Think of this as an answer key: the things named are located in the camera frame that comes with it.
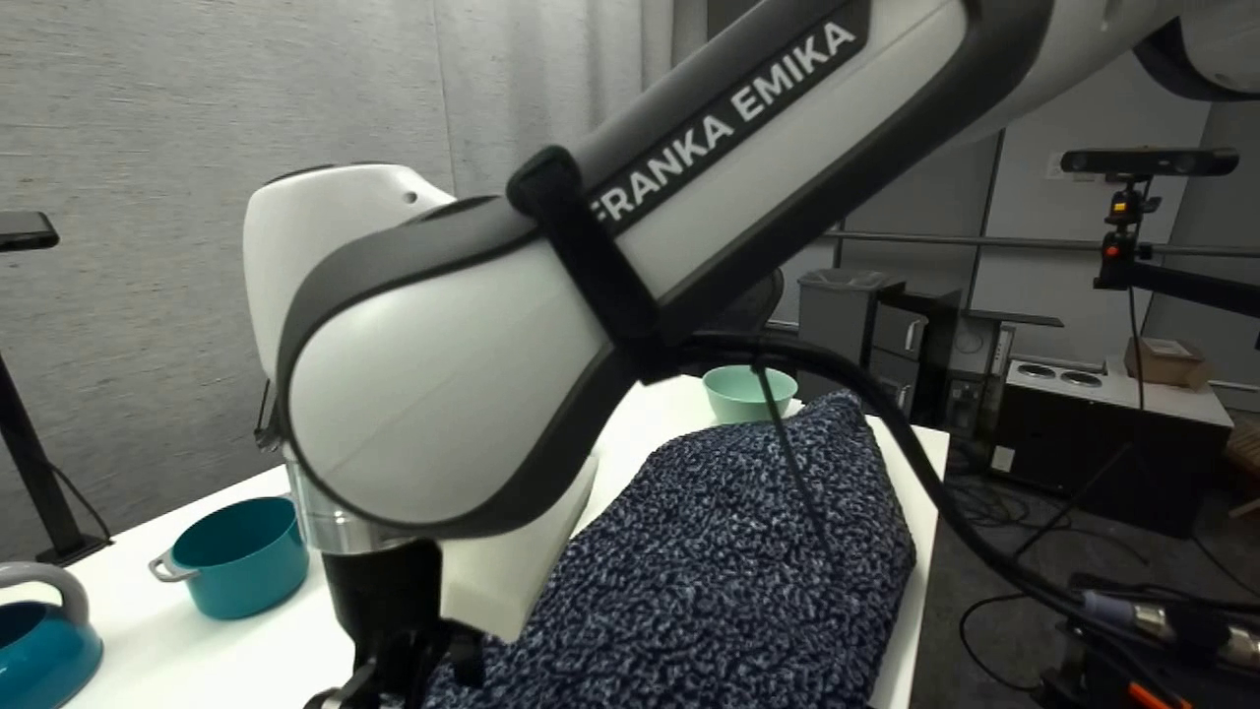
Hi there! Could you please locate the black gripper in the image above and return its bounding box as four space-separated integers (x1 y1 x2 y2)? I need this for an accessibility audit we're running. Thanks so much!
303 541 485 709

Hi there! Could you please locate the grey trash bin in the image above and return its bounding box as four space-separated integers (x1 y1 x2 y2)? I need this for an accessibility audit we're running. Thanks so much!
799 269 900 393

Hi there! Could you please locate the teal pot with handles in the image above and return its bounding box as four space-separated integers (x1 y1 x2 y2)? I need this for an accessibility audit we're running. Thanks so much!
148 496 305 624

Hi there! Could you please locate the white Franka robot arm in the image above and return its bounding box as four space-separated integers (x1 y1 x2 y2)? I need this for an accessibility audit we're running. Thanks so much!
245 0 1257 709

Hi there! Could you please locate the black cabinet white top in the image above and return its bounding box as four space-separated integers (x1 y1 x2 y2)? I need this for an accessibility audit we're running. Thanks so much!
992 361 1232 541

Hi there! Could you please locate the dark grey knitted cloth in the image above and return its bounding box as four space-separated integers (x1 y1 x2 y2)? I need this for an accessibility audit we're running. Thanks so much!
423 393 913 709

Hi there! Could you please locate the black tripod camera right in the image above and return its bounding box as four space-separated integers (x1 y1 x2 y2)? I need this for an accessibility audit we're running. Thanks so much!
1059 151 1260 319

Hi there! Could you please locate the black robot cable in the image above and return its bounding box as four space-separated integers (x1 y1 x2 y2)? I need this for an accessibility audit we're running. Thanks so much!
653 328 1260 661

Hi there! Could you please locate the black case orange latch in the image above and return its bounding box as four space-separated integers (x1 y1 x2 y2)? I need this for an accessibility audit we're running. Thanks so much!
1034 573 1260 709

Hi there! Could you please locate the teal kettle grey handle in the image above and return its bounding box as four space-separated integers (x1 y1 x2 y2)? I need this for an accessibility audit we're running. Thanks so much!
0 559 103 709

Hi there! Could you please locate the mint green bowl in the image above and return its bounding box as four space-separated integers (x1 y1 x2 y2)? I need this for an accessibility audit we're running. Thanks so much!
700 361 799 427

